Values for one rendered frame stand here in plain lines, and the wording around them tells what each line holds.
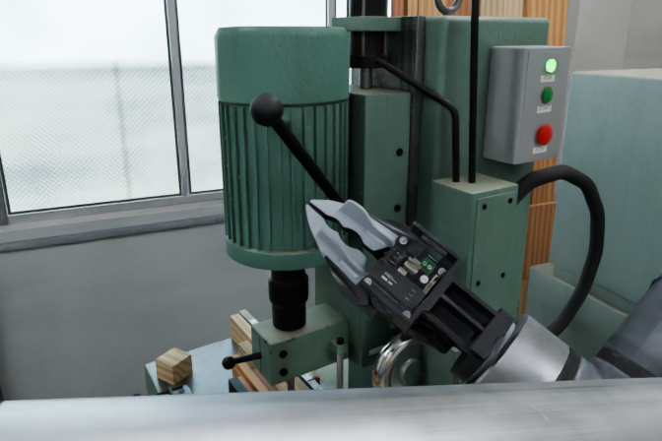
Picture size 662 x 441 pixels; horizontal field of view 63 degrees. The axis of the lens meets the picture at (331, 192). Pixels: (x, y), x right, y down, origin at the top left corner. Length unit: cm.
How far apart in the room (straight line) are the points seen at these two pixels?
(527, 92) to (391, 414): 65
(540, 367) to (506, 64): 45
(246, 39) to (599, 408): 54
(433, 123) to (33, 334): 180
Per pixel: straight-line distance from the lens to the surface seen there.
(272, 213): 69
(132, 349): 232
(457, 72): 77
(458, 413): 19
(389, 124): 75
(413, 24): 77
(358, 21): 76
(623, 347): 50
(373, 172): 75
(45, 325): 225
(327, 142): 68
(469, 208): 72
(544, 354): 47
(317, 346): 85
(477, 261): 76
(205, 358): 110
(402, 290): 45
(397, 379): 83
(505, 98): 80
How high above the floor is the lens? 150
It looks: 16 degrees down
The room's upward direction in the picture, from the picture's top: straight up
